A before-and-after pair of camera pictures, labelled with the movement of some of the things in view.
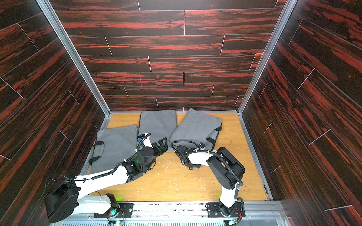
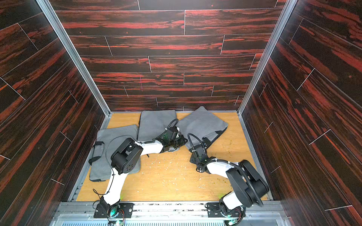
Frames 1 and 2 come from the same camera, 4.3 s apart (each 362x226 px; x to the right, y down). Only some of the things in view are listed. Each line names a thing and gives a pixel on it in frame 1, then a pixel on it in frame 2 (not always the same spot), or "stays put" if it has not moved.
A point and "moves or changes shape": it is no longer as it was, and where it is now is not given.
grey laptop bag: x=112 y=146 stays put
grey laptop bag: x=196 y=128 moves or changes shape
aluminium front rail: x=257 y=213 stays put
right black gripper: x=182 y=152 to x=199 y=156
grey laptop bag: x=160 y=124 stays put
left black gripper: x=163 y=148 to x=181 y=138
